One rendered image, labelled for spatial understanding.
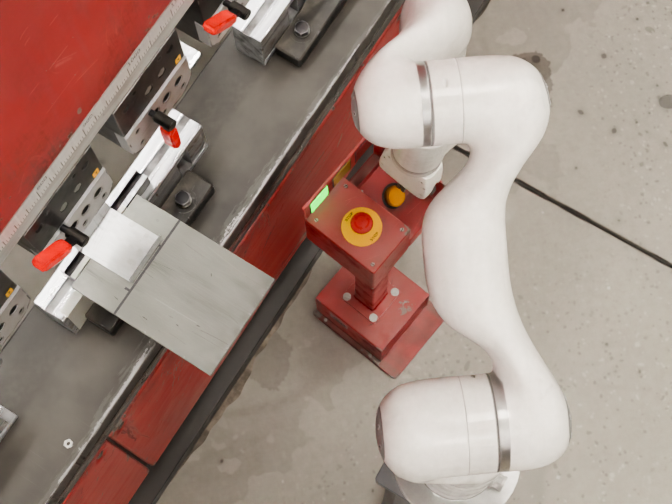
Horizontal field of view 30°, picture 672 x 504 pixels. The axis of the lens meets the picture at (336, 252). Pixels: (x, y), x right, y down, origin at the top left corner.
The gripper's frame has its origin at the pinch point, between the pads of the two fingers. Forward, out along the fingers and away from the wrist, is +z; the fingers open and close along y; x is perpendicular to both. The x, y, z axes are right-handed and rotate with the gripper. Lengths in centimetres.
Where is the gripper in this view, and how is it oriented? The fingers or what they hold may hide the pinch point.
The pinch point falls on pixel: (406, 180)
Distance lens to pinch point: 216.5
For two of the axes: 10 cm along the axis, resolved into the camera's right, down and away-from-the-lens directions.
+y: 7.7, 6.3, -1.1
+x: 6.4, -7.4, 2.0
